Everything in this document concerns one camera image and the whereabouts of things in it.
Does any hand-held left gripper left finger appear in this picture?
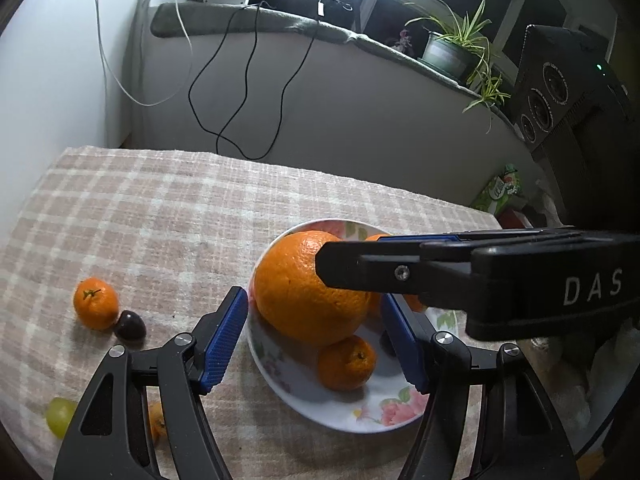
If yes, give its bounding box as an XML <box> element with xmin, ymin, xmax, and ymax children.
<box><xmin>52</xmin><ymin>286</ymin><xmax>249</xmax><ymax>480</ymax></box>

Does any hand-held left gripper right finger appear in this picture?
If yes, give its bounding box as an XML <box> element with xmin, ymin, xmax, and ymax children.
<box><xmin>381</xmin><ymin>292</ymin><xmax>581</xmax><ymax>480</ymax></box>

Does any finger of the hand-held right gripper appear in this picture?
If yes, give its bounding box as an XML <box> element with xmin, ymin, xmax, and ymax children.
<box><xmin>377</xmin><ymin>228</ymin><xmax>591</xmax><ymax>243</ymax></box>
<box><xmin>315</xmin><ymin>239</ymin><xmax>473</xmax><ymax>311</ymax></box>

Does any medium orange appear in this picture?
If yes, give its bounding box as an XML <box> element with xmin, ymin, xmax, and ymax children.
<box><xmin>364</xmin><ymin>233</ymin><xmax>427</xmax><ymax>317</ymax></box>

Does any small mandarin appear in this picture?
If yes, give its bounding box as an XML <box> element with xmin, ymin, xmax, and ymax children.
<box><xmin>148</xmin><ymin>401</ymin><xmax>168</xmax><ymax>445</ymax></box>
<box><xmin>318</xmin><ymin>335</ymin><xmax>377</xmax><ymax>392</ymax></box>
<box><xmin>73</xmin><ymin>276</ymin><xmax>121</xmax><ymax>331</ymax></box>

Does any large orange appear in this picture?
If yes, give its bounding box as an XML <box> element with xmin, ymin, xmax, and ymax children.
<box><xmin>253</xmin><ymin>230</ymin><xmax>373</xmax><ymax>346</ymax></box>

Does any floral white plate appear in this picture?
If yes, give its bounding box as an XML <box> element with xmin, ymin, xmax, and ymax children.
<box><xmin>246</xmin><ymin>218</ymin><xmax>461</xmax><ymax>433</ymax></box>

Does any green snack bag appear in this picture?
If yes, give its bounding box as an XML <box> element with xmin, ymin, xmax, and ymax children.
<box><xmin>472</xmin><ymin>164</ymin><xmax>526</xmax><ymax>213</ymax></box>

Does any dark plum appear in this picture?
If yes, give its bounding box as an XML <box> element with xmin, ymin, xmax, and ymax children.
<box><xmin>112</xmin><ymin>310</ymin><xmax>147</xmax><ymax>343</ymax></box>

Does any red cardboard box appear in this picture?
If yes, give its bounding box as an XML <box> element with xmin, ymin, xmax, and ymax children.
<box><xmin>497</xmin><ymin>207</ymin><xmax>532</xmax><ymax>231</ymax></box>

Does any checked beige blanket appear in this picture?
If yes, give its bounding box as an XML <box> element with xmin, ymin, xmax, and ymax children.
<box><xmin>0</xmin><ymin>146</ymin><xmax>506</xmax><ymax>480</ymax></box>

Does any green grape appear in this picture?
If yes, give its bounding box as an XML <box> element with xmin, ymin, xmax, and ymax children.
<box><xmin>45</xmin><ymin>397</ymin><xmax>79</xmax><ymax>440</ymax></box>

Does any potted spider plant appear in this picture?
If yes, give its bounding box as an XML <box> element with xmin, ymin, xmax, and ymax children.
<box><xmin>404</xmin><ymin>0</ymin><xmax>511</xmax><ymax>133</ymax></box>

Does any black cable with switch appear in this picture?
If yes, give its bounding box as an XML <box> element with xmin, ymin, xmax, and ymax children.
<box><xmin>215</xmin><ymin>0</ymin><xmax>332</xmax><ymax>161</ymax></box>

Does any black looped cable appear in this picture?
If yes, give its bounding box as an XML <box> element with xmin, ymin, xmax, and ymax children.
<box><xmin>187</xmin><ymin>2</ymin><xmax>261</xmax><ymax>156</ymax></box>

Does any white cable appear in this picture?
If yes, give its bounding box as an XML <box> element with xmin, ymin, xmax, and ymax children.
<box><xmin>95</xmin><ymin>0</ymin><xmax>194</xmax><ymax>107</ymax></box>

